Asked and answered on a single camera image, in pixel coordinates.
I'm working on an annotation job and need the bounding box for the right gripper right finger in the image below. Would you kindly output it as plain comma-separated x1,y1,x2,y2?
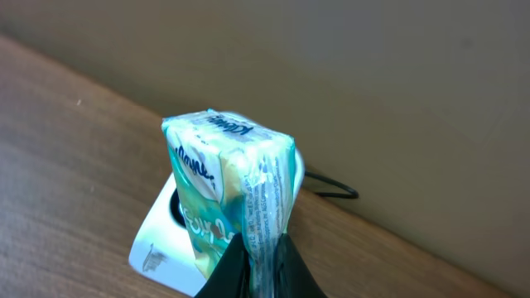
273,233,327,298

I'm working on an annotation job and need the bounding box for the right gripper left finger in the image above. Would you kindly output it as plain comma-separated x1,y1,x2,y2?
195,233,250,298

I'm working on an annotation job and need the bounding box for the black scanner cable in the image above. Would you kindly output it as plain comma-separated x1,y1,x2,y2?
304,171,360,200

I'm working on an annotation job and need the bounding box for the white barcode scanner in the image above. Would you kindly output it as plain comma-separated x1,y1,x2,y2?
129,149,305,296

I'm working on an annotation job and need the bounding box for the teal tissue pack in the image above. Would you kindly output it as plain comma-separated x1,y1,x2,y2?
161,109,296,297

